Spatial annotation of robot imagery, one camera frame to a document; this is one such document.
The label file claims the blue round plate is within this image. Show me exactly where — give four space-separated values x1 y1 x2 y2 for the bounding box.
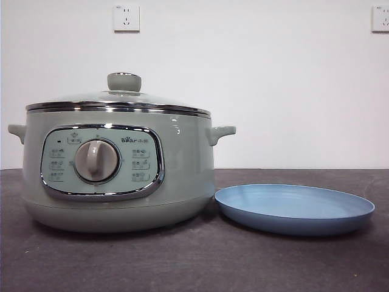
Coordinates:
214 183 376 237

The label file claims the white wall socket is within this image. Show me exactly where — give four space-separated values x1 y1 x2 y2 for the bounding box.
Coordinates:
114 4 141 33
371 5 389 33

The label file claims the pale green electric steamer pot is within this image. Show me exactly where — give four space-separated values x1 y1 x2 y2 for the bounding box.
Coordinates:
7 105 237 234

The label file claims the glass lid with green knob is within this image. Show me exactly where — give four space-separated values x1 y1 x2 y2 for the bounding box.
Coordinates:
26 72 212 114

